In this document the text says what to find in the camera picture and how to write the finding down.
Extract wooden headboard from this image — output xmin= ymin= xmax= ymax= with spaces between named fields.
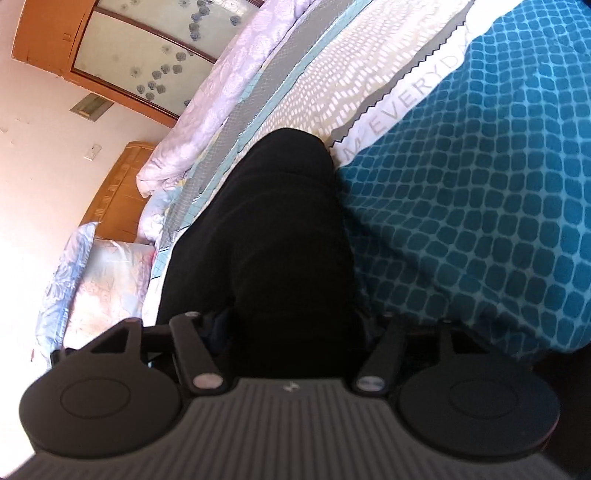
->
xmin=82 ymin=141 xmax=158 ymax=244

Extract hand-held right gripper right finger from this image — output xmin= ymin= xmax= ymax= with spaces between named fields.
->
xmin=353 ymin=309 xmax=492 ymax=394

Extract grey wall panel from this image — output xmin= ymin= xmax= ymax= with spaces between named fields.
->
xmin=69 ymin=94 xmax=114 ymax=123

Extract blue floral pillow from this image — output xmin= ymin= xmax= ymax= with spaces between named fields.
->
xmin=36 ymin=222 xmax=156 ymax=363

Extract teal patterned blanket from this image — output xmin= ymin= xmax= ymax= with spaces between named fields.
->
xmin=150 ymin=0 xmax=591 ymax=361

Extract wardrobe with frosted glass doors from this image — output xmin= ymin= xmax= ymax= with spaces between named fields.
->
xmin=11 ymin=0 xmax=266 ymax=131

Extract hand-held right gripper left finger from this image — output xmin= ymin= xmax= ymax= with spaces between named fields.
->
xmin=90 ymin=310 xmax=234 ymax=396

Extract black pants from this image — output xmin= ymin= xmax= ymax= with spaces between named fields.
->
xmin=154 ymin=128 xmax=371 ymax=380

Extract lavender floral quilt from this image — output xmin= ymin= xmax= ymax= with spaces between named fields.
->
xmin=136 ymin=0 xmax=326 ymax=198

